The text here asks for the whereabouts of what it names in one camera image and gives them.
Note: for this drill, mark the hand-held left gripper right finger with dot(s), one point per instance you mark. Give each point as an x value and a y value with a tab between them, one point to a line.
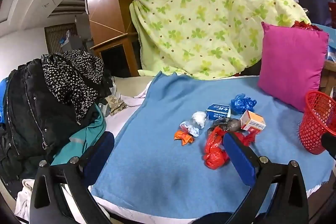
237	158

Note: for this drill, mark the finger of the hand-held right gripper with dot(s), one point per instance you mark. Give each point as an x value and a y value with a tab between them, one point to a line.
330	144

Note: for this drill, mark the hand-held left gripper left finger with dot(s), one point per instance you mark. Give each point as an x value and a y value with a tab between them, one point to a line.
101	153

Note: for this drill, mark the red plastic bag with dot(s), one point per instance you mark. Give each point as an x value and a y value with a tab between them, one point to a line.
214	153

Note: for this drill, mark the red plastic mesh basket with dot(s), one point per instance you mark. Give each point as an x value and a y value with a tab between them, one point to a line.
315	119

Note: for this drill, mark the dark plastic bag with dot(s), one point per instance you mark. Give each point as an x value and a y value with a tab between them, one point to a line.
231	124

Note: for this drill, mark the small orange white box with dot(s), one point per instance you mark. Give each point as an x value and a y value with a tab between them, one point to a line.
253	121

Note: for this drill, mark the blue paper carton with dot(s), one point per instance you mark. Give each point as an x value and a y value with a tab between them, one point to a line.
218	111

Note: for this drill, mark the blue plastic bag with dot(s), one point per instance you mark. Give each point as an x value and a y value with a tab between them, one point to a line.
241	104

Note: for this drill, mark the white plastic bag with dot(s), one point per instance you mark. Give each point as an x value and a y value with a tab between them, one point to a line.
199	118

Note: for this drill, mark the white blue wrapper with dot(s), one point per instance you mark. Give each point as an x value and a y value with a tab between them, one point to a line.
190	128

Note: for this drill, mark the orange wrapper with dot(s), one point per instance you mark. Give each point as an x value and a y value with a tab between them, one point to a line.
183	138

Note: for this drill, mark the teal garment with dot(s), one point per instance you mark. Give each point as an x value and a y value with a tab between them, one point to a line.
86	134

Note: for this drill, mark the pale pink sheet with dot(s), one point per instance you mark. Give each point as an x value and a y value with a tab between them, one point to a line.
126	116

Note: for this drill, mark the beige patterned cloth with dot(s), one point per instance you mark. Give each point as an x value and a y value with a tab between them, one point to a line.
115	106

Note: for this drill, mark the blue blanket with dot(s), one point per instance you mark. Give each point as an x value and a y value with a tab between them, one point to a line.
157	161

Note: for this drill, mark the rough wooden table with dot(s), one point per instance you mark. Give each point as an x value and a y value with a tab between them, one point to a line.
328	74

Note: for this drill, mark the cream mattress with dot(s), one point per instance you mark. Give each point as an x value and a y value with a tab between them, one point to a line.
131	86

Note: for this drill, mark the black white dotted garment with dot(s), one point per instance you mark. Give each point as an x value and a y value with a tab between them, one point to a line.
71	82

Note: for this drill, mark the black jacket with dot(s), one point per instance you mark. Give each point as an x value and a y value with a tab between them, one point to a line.
23	119

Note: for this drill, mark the pink pillow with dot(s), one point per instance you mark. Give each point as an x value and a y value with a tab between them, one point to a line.
288	66

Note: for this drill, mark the white cloth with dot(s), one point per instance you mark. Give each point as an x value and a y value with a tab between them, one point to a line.
23	203

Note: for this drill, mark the light blue cardboard box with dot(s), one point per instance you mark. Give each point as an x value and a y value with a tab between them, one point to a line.
332	35

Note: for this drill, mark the bright blue bag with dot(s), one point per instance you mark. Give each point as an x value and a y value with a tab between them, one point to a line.
3	103

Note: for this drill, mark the low wooden cabinet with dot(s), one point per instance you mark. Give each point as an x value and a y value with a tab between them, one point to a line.
110	43

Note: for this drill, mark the shiny red bag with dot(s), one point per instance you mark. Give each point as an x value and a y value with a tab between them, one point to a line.
304	25

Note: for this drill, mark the green clover print quilt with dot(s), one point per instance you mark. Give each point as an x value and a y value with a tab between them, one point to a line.
204	16

